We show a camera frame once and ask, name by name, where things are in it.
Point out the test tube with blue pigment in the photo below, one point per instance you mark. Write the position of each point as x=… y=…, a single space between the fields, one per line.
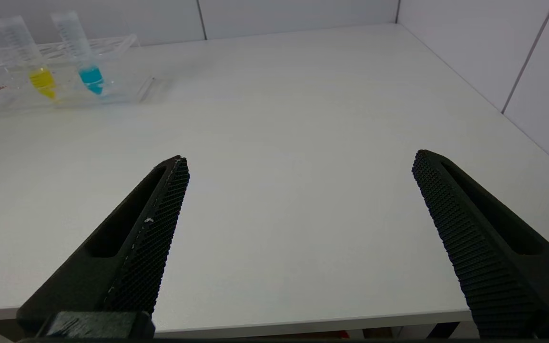
x=91 y=78

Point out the clear acrylic test tube rack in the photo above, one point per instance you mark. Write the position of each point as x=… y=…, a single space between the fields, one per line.
x=127 y=90

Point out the test tube with yellow pigment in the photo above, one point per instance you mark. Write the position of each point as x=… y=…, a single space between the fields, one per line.
x=42 y=78

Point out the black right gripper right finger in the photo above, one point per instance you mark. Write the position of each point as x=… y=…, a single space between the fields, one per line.
x=493 y=252

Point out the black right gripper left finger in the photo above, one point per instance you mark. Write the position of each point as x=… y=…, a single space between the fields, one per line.
x=127 y=257

